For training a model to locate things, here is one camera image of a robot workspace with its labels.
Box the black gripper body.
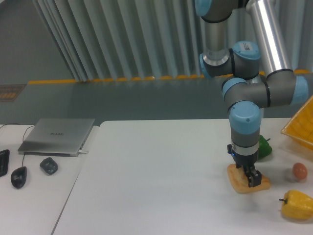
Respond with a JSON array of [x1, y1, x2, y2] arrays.
[[227, 143, 259, 167]]

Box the triangular golden puff pastry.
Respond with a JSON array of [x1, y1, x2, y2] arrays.
[[227, 164, 271, 194]]

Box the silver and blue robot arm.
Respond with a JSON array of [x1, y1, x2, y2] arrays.
[[195, 0, 309, 188]]

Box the yellow plastic basket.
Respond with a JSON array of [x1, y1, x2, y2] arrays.
[[281, 96, 313, 150]]

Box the green bell pepper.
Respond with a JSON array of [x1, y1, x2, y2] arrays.
[[258, 135, 272, 161]]

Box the brown egg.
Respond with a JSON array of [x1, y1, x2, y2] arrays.
[[292, 163, 308, 180]]

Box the yellow bell pepper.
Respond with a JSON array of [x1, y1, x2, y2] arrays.
[[279, 190, 313, 220]]

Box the silver closed laptop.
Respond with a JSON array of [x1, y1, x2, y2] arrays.
[[18, 118, 94, 157]]

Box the white pleated curtain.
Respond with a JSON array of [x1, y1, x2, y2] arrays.
[[33, 0, 313, 82]]

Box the small black plastic tray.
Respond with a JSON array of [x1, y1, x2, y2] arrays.
[[40, 157, 58, 175]]

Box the black computer mouse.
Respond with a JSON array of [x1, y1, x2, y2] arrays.
[[11, 166, 27, 189]]

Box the black keyboard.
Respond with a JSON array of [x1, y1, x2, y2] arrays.
[[0, 149, 10, 177]]

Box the black mouse cable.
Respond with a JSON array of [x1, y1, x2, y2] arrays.
[[0, 123, 36, 168]]

